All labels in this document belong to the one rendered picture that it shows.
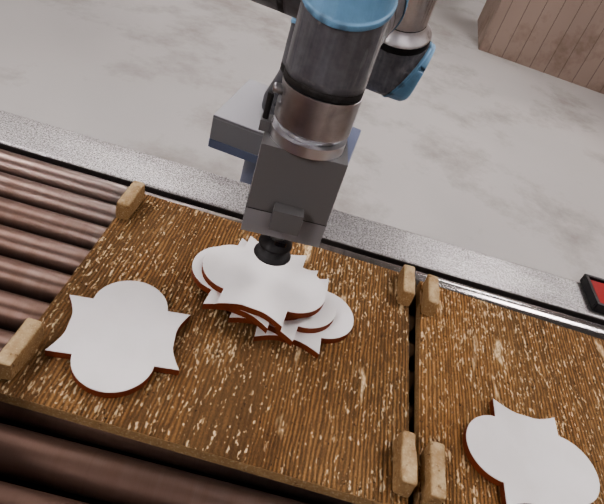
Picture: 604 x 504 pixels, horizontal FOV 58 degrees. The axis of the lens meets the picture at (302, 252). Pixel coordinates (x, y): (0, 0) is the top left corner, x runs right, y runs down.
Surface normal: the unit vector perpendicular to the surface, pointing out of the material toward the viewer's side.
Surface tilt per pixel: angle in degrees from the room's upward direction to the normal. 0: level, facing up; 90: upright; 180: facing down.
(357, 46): 90
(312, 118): 90
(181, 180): 0
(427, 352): 0
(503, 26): 90
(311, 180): 90
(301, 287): 0
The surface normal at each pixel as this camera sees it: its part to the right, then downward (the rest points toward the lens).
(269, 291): 0.25, -0.74
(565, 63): -0.24, 0.58
